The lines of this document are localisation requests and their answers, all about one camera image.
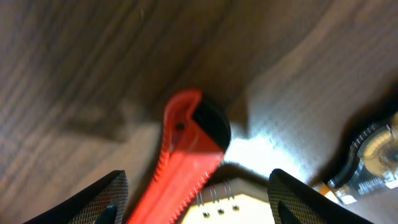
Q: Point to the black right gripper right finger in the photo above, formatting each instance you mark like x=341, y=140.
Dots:
x=292, y=201

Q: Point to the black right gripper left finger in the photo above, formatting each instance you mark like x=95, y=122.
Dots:
x=101, y=202

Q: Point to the small yellow spiral notepad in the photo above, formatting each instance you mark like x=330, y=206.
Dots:
x=230, y=202

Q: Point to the correction tape dispenser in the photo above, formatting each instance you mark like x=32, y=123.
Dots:
x=370, y=163

